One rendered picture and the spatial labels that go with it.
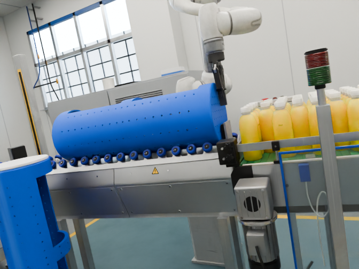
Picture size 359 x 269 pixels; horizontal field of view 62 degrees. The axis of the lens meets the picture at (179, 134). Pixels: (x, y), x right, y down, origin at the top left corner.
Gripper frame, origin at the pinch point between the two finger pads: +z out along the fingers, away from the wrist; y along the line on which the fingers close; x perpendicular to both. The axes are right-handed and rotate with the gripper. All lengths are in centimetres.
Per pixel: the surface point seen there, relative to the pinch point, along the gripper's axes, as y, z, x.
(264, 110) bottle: -6.2, 7.8, -18.0
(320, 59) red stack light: -41, -7, -39
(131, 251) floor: 64, 116, 115
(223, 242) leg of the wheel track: -12, 65, 8
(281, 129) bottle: -18.9, 14.9, -24.5
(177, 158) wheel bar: -13.3, 23.0, 21.8
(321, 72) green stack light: -41, -3, -39
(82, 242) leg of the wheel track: 2, 74, 104
